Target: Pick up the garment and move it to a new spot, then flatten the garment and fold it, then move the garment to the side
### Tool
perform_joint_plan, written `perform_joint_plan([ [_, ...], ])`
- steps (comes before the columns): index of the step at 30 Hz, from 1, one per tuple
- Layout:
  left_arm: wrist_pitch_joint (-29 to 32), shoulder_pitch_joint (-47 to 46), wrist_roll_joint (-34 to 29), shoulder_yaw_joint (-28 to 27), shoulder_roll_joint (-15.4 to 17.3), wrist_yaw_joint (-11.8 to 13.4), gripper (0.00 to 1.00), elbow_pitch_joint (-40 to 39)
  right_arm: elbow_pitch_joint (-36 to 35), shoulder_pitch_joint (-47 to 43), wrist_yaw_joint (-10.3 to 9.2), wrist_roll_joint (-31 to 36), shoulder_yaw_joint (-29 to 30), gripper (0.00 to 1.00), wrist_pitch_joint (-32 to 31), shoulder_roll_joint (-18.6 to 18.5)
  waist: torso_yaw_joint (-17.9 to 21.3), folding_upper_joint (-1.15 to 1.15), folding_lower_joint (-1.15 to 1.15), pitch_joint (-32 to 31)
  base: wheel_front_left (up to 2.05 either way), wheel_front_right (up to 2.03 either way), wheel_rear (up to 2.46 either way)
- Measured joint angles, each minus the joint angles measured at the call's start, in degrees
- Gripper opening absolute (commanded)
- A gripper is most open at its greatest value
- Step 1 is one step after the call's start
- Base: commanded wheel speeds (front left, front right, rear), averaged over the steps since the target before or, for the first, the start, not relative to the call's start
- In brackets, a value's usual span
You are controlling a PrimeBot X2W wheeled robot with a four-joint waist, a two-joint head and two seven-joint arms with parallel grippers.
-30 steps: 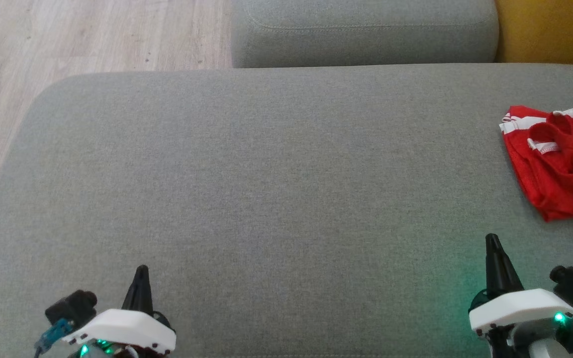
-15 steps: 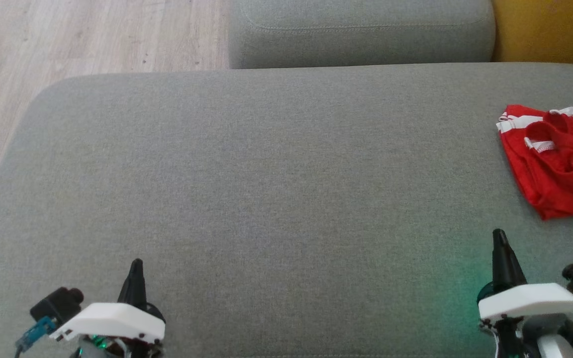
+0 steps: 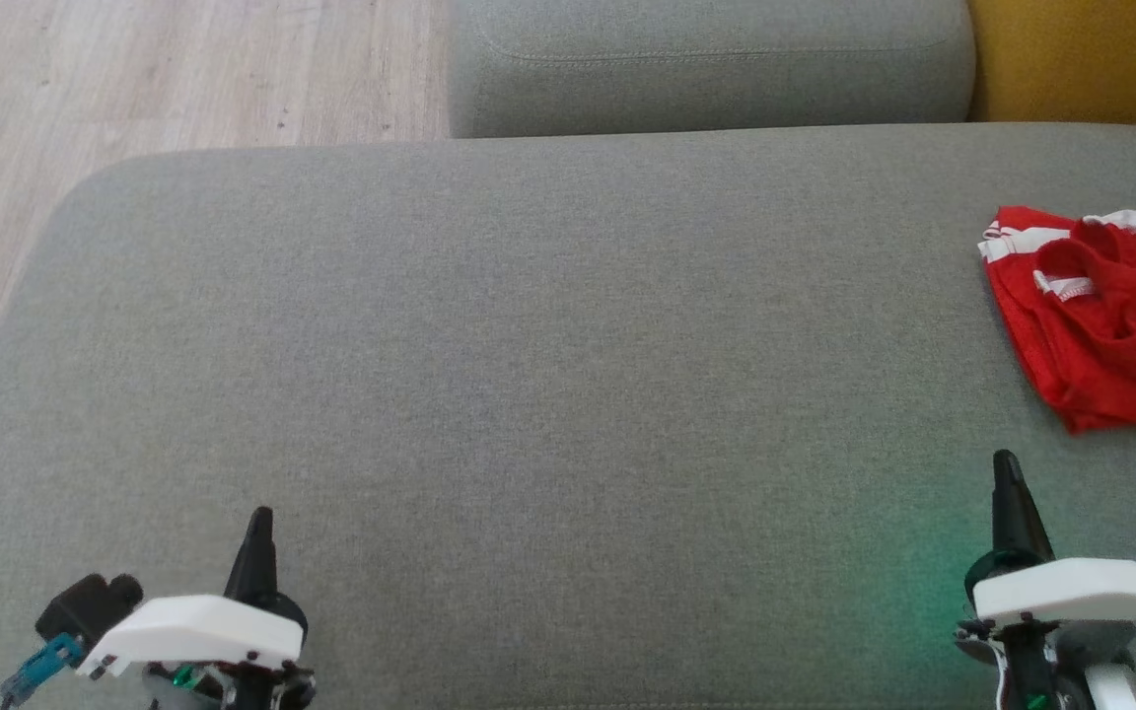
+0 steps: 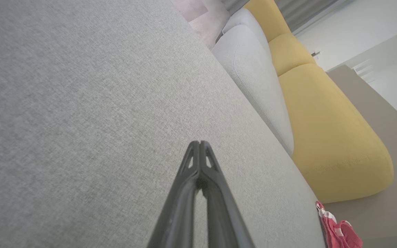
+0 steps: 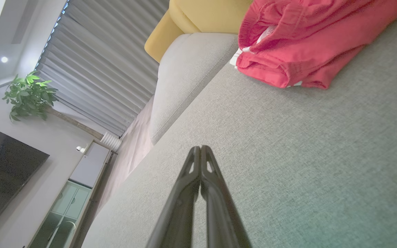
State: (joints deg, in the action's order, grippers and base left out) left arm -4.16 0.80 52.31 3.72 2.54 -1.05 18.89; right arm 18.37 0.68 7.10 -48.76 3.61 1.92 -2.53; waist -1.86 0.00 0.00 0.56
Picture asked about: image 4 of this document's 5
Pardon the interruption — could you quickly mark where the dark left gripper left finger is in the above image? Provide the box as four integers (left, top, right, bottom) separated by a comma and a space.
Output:
147, 141, 201, 248

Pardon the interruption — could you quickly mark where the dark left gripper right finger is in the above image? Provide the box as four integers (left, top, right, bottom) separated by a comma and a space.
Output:
200, 141, 256, 248

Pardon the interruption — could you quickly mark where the red shirt with white sleeves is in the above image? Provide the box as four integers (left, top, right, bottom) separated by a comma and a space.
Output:
316, 201, 363, 248

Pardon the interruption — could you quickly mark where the large yellow sofa backrest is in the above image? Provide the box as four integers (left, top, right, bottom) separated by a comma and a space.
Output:
278, 64, 394, 204

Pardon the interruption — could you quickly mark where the grey sofa back cushion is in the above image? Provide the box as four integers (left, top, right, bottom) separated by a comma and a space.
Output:
212, 24, 294, 156

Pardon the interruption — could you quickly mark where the large grey sofa seat cushion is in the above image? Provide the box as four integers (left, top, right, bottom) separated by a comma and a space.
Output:
0, 0, 326, 248

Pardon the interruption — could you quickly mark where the small grey sofa seat cushion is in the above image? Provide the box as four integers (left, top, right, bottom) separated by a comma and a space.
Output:
222, 8, 271, 55

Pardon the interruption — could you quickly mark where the grey curtain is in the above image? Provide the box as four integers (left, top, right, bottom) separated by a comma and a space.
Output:
275, 0, 354, 35

